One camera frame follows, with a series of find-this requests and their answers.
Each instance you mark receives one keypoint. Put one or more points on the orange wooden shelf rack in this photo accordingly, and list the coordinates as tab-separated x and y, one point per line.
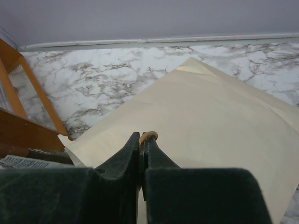
27	117

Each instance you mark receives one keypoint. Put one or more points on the beige paper bag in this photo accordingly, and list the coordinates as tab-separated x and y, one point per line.
205	118

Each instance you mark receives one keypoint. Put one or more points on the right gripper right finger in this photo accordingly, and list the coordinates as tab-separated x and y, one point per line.
177	195

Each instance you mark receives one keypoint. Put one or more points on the brown sea salt bag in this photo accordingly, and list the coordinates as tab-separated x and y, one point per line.
37	158

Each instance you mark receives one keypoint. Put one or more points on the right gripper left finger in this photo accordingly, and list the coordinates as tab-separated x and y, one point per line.
107	194

